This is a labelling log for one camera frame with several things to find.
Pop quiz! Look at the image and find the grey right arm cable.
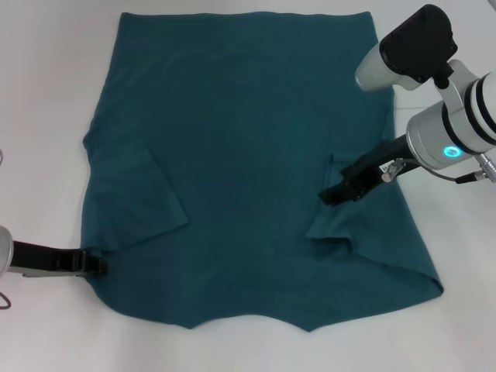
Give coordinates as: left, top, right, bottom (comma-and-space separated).
437, 153, 496, 185

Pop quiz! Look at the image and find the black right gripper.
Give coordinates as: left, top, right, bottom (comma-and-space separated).
319, 133, 412, 206

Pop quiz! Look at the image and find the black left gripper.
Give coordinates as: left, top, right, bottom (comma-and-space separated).
9, 239, 108, 278

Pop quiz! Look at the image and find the teal blue t-shirt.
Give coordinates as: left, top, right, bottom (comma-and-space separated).
79, 11, 445, 333

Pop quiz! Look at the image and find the transparent network cable plug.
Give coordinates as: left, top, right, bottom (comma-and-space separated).
381, 157, 406, 182

